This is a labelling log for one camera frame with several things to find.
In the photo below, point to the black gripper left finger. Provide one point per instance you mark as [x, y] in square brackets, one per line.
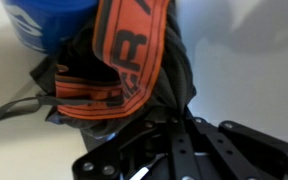
[130, 156]

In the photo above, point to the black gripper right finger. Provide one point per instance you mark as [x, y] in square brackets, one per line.
[237, 150]

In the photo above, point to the grey clothing with orange band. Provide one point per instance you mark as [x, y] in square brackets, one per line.
[130, 56]

